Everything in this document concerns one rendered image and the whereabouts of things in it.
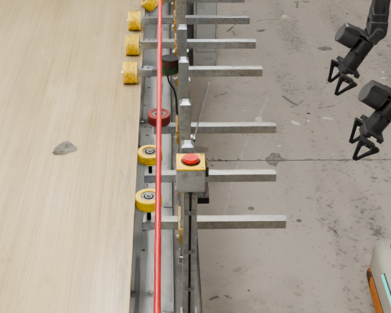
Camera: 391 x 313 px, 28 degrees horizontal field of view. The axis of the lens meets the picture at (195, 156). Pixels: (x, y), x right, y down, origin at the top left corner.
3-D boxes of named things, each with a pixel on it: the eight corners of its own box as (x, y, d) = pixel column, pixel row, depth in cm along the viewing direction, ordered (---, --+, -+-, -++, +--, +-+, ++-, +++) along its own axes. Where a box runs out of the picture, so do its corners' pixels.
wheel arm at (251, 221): (283, 224, 240) (285, 213, 238) (285, 231, 237) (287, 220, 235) (143, 225, 238) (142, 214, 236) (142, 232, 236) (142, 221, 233)
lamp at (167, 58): (178, 110, 271) (178, 54, 260) (178, 118, 266) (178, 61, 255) (161, 110, 271) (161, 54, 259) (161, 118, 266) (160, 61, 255)
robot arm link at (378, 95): (419, 94, 219) (412, 79, 227) (387, 74, 216) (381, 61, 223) (392, 125, 225) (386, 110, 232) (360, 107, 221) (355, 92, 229)
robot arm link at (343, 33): (386, 32, 256) (381, 22, 263) (358, 16, 253) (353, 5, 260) (364, 61, 261) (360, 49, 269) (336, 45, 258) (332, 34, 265)
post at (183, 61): (187, 175, 285) (188, 55, 259) (187, 181, 282) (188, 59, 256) (177, 175, 284) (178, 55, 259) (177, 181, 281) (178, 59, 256)
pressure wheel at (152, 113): (170, 134, 282) (170, 106, 276) (170, 145, 275) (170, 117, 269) (148, 134, 282) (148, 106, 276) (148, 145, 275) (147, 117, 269)
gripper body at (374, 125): (362, 135, 227) (378, 117, 223) (358, 118, 235) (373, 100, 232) (380, 146, 228) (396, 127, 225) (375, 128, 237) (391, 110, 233)
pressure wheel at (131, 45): (139, 30, 311) (138, 47, 307) (139, 42, 318) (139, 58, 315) (124, 30, 311) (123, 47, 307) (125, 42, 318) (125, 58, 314)
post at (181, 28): (185, 138, 305) (187, 23, 279) (185, 142, 302) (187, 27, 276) (176, 138, 305) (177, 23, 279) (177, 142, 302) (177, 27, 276)
